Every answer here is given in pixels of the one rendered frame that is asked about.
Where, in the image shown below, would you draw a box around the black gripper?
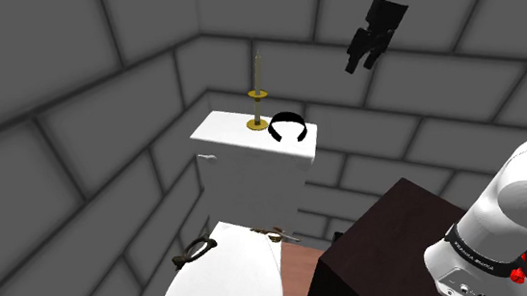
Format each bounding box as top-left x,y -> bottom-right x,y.
338,0 -> 415,75

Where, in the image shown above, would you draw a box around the black headband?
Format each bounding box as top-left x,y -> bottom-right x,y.
266,110 -> 309,146

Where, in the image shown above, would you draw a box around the candle in brass candlestick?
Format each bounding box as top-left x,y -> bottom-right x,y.
240,48 -> 273,134

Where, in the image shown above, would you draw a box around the white toilet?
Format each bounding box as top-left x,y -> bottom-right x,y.
137,101 -> 331,296

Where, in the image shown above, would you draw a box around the small brass-coloured tool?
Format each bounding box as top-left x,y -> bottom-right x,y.
249,223 -> 302,248

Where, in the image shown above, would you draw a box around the dark bronze eyeglasses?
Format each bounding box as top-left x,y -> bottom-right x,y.
170,234 -> 221,272

